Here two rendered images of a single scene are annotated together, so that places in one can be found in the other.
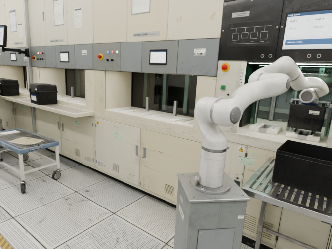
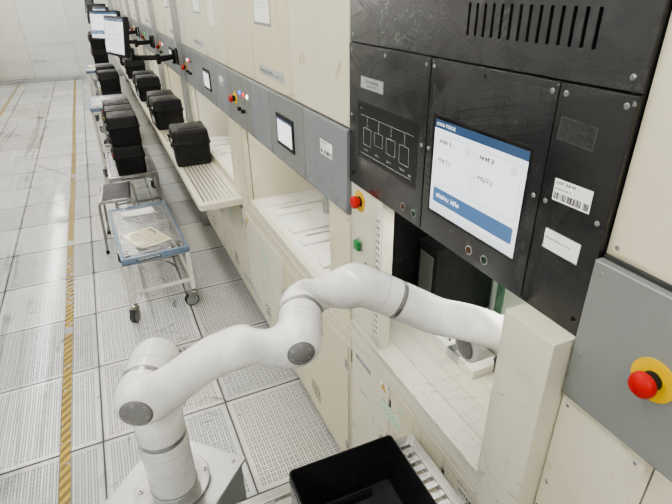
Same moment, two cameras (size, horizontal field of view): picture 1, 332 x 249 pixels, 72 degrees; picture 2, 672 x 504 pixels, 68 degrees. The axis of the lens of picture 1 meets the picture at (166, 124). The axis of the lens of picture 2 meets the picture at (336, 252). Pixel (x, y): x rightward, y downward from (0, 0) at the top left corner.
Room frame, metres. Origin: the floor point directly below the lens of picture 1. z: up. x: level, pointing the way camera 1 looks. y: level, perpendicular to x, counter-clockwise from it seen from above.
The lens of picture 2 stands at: (0.50, -1.07, 1.94)
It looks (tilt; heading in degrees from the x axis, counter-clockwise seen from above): 28 degrees down; 30
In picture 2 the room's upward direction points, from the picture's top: 1 degrees counter-clockwise
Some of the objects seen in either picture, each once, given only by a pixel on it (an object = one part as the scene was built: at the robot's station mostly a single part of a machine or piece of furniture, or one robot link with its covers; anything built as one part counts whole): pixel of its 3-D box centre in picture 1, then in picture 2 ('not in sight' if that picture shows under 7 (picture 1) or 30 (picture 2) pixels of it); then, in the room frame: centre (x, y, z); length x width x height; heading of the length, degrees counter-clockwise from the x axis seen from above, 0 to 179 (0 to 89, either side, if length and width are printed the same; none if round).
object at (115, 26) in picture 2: (9, 41); (141, 41); (3.27, 2.18, 1.59); 0.50 x 0.41 x 0.36; 144
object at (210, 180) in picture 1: (211, 166); (168, 459); (1.05, -0.23, 0.85); 0.19 x 0.19 x 0.18
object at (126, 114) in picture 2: not in sight; (122, 128); (3.41, 2.79, 0.85); 0.30 x 0.28 x 0.26; 53
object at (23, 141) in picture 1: (26, 140); (146, 236); (2.47, 1.56, 0.47); 0.31 x 0.23 x 0.02; 76
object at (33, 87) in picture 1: (43, 93); (189, 143); (3.10, 1.67, 0.93); 0.30 x 0.28 x 0.26; 51
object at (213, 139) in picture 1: (211, 122); (156, 389); (1.07, -0.21, 1.07); 0.19 x 0.12 x 0.24; 34
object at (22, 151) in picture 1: (23, 155); (153, 253); (2.60, 1.69, 0.24); 0.97 x 0.52 x 0.48; 57
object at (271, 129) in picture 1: (266, 127); (478, 345); (1.85, -0.82, 0.89); 0.22 x 0.21 x 0.04; 144
